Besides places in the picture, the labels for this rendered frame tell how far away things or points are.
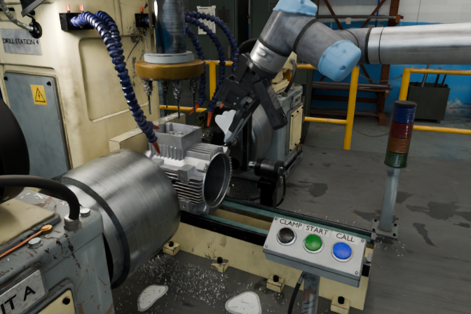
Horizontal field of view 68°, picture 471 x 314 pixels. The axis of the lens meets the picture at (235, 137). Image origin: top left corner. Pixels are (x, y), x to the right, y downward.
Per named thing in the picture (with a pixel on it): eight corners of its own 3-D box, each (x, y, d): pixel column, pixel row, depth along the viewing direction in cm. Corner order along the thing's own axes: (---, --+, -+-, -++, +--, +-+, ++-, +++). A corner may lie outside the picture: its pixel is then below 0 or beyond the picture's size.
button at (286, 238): (276, 244, 64) (275, 239, 63) (281, 229, 66) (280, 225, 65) (292, 248, 63) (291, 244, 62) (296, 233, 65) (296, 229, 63)
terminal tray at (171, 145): (146, 155, 99) (144, 131, 96) (169, 143, 108) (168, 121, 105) (181, 162, 94) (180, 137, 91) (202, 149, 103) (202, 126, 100)
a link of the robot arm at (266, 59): (294, 55, 75) (281, 59, 68) (282, 73, 77) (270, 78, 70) (265, 36, 76) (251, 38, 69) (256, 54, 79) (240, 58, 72)
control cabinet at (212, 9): (163, 131, 462) (151, -34, 397) (179, 120, 506) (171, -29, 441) (236, 138, 434) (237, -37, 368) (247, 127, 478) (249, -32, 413)
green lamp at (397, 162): (383, 165, 102) (385, 151, 101) (385, 158, 107) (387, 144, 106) (406, 169, 100) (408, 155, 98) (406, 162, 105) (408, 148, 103)
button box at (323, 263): (265, 260, 67) (261, 247, 63) (277, 228, 71) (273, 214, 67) (359, 289, 60) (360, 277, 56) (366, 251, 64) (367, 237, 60)
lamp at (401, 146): (385, 151, 101) (387, 137, 99) (387, 144, 106) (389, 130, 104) (408, 155, 98) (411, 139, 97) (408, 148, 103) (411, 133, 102)
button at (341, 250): (331, 259, 60) (331, 255, 59) (335, 244, 62) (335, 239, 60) (349, 264, 59) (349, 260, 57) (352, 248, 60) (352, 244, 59)
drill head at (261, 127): (179, 178, 120) (174, 108, 112) (231, 141, 155) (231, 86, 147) (244, 193, 110) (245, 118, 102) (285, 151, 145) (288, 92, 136)
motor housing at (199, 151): (141, 209, 100) (135, 147, 94) (180, 182, 116) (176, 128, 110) (200, 226, 92) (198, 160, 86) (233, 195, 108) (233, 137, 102)
